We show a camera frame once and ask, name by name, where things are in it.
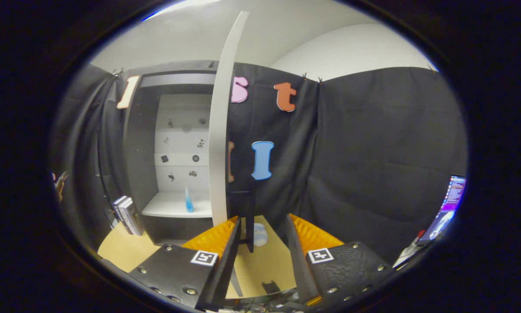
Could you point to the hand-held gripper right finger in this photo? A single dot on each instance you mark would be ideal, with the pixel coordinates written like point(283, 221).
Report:
point(297, 261)

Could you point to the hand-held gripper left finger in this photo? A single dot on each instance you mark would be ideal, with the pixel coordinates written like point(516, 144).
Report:
point(227, 265)

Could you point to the white cabinet door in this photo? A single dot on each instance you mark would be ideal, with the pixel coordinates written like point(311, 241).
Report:
point(220, 152)

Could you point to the small black clip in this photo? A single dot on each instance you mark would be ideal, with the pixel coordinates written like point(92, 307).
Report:
point(271, 288)

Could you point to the white blue round object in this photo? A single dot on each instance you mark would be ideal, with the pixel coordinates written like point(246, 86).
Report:
point(261, 237)

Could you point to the black backdrop cloth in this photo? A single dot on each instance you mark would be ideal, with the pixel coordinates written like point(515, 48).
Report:
point(373, 165)

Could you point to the grey cabinet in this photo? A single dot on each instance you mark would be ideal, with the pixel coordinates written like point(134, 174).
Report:
point(134, 165)

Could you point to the computer monitor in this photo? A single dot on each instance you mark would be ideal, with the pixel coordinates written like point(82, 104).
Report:
point(449, 208)

